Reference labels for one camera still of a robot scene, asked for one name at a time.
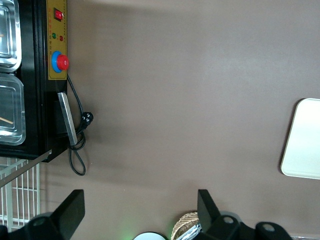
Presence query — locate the white wire rack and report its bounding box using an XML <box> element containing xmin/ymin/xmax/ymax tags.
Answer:
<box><xmin>0</xmin><ymin>157</ymin><xmax>42</xmax><ymax>233</ymax></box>

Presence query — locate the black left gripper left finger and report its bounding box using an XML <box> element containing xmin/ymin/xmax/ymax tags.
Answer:
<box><xmin>51</xmin><ymin>189</ymin><xmax>86</xmax><ymax>240</ymax></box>

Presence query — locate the red emergency button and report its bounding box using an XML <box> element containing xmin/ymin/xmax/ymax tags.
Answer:
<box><xmin>50</xmin><ymin>50</ymin><xmax>70</xmax><ymax>74</ymax></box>

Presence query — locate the yellow control panel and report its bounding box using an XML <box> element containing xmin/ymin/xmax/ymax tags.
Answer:
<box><xmin>46</xmin><ymin>0</ymin><xmax>69</xmax><ymax>81</ymax></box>

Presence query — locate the black power cable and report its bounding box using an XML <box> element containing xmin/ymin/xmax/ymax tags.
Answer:
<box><xmin>65</xmin><ymin>73</ymin><xmax>95</xmax><ymax>177</ymax></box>

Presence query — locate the silver machine lever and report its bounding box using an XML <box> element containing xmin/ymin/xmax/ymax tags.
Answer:
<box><xmin>0</xmin><ymin>149</ymin><xmax>53</xmax><ymax>189</ymax></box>

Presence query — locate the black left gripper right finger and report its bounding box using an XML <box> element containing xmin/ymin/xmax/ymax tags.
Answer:
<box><xmin>197</xmin><ymin>189</ymin><xmax>221</xmax><ymax>233</ymax></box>

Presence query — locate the steel food container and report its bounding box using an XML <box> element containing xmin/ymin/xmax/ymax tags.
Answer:
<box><xmin>0</xmin><ymin>73</ymin><xmax>27</xmax><ymax>147</ymax></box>
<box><xmin>0</xmin><ymin>0</ymin><xmax>22</xmax><ymax>74</ymax></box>

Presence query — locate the beige plastic tray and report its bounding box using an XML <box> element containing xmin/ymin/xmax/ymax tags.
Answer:
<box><xmin>280</xmin><ymin>97</ymin><xmax>320</xmax><ymax>181</ymax></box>

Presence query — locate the black sealing machine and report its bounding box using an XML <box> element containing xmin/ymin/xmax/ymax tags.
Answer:
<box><xmin>0</xmin><ymin>0</ymin><xmax>70</xmax><ymax>164</ymax></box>

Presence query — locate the silver machine handle bar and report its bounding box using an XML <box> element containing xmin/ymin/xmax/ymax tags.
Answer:
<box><xmin>57</xmin><ymin>92</ymin><xmax>79</xmax><ymax>147</ymax></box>

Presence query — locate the stack of foil trays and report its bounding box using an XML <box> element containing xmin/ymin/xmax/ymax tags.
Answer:
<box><xmin>177</xmin><ymin>223</ymin><xmax>202</xmax><ymax>240</ymax></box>

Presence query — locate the light wicker basket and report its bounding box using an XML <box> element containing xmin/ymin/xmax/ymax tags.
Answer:
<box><xmin>170</xmin><ymin>211</ymin><xmax>201</xmax><ymax>240</ymax></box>

